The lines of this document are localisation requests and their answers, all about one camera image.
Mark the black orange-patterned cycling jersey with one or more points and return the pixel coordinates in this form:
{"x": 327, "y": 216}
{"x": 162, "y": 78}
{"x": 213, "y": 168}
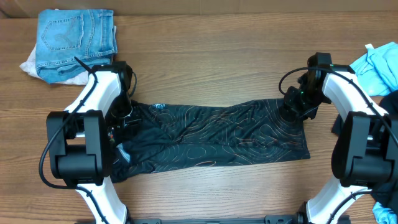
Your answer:
{"x": 172, "y": 137}

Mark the folded white cloth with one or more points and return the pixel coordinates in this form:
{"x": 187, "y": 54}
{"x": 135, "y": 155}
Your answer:
{"x": 31, "y": 65}

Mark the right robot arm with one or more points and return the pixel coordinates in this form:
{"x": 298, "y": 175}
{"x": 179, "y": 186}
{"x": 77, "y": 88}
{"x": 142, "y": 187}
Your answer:
{"x": 364, "y": 160}

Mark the folded blue denim jeans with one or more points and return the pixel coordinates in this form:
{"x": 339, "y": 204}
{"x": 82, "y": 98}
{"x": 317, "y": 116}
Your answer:
{"x": 71, "y": 43}

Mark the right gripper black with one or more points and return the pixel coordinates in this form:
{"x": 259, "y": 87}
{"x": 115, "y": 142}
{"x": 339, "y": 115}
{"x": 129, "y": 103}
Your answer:
{"x": 288, "y": 107}

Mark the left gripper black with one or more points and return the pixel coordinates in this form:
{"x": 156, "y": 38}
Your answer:
{"x": 119, "y": 126}

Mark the light blue t-shirt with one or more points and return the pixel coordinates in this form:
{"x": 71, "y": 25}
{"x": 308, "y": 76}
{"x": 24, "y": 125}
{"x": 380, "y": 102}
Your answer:
{"x": 376, "y": 70}

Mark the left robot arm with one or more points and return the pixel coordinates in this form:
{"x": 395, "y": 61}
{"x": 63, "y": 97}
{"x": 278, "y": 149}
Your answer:
{"x": 80, "y": 153}

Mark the plain black garment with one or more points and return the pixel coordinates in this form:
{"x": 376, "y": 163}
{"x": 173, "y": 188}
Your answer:
{"x": 389, "y": 103}

